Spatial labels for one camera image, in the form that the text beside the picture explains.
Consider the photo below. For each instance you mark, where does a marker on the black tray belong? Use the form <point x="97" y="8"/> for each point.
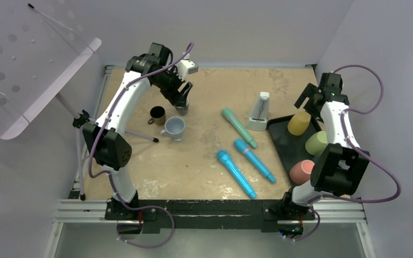
<point x="290" y="148"/>

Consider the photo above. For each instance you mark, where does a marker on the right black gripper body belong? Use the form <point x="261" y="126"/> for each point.
<point x="318" y="92"/>

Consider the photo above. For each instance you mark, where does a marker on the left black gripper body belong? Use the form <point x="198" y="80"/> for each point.
<point x="169" y="84"/>

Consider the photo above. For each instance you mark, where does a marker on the brown mug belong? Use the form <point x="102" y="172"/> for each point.
<point x="157" y="116"/>

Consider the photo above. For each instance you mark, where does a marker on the black base bar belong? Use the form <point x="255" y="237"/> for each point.
<point x="267" y="215"/>

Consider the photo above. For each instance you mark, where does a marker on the white music stand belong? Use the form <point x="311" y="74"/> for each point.
<point x="47" y="47"/>

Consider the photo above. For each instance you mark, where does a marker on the aluminium frame rail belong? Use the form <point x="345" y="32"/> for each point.
<point x="74" y="211"/>

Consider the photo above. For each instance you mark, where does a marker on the pink mug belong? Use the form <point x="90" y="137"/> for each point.
<point x="301" y="172"/>

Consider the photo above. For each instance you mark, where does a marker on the yellow cup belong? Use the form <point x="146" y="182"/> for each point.
<point x="299" y="123"/>

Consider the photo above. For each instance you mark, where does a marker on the dark blue-grey mug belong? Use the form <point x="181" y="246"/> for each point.
<point x="182" y="109"/>

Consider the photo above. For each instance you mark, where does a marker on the blue microphone pink band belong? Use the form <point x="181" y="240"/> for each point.
<point x="243" y="148"/>

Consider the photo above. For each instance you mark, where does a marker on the green toy microphone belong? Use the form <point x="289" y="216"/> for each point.
<point x="229" y="115"/>

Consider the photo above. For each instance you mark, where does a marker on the green cup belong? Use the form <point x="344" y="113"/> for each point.
<point x="316" y="143"/>

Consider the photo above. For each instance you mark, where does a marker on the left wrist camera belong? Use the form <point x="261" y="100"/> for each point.
<point x="186" y="67"/>

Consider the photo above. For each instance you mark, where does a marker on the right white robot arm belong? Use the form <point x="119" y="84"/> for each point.
<point x="340" y="167"/>

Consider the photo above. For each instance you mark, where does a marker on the blue toy microphone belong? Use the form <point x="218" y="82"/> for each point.
<point x="225" y="159"/>

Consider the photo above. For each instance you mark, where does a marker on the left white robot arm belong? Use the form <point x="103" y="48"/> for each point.
<point x="109" y="152"/>

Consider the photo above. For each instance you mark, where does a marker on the light grey mug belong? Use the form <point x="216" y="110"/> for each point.
<point x="174" y="128"/>

